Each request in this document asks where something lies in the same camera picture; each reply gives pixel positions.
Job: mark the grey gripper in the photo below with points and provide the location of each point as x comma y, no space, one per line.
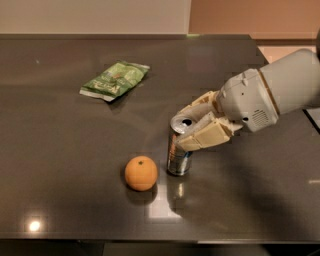
247,98

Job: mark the silver blue redbull can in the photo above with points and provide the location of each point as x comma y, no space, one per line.
178,160

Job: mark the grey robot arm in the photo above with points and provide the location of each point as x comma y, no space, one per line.
292,81

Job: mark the orange fruit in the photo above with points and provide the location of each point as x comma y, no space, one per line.
141,173

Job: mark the green snack bag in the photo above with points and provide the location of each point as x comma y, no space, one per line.
115,81

